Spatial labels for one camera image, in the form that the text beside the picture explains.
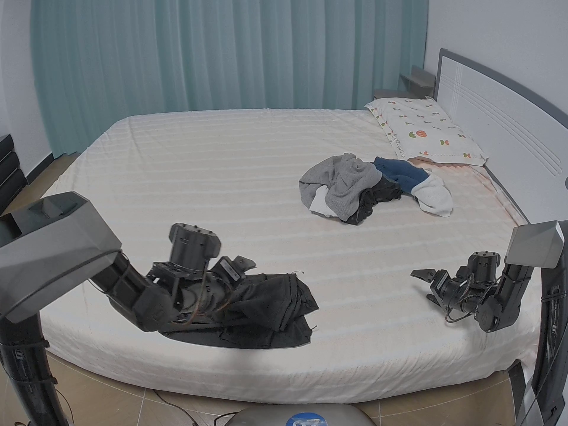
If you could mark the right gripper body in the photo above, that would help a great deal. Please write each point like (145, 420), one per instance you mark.
(448, 291)

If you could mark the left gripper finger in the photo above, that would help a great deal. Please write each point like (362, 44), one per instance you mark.
(246, 262)

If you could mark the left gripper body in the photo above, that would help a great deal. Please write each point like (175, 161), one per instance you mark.
(217, 286)

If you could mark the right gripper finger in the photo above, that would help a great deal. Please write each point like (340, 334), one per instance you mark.
(424, 274)

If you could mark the black polo shirt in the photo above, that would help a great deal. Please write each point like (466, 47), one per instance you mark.
(270, 309)

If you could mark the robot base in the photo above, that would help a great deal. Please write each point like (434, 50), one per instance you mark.
(288, 417)

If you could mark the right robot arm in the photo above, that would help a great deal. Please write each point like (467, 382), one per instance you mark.
(510, 291)

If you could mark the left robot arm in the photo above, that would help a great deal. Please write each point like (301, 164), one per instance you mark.
(66, 260)

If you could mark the bed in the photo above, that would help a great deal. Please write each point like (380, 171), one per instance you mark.
(266, 171)

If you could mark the pile of clothes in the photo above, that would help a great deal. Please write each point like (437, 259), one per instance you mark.
(355, 184)

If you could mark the white printed pillow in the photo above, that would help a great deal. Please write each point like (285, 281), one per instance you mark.
(426, 129)

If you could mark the grey bedside table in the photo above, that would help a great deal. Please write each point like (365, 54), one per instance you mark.
(412, 82)

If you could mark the blue-green curtain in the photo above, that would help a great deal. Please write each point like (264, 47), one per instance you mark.
(222, 38)

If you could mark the black chest of drawers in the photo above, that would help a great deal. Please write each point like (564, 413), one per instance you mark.
(9, 171)

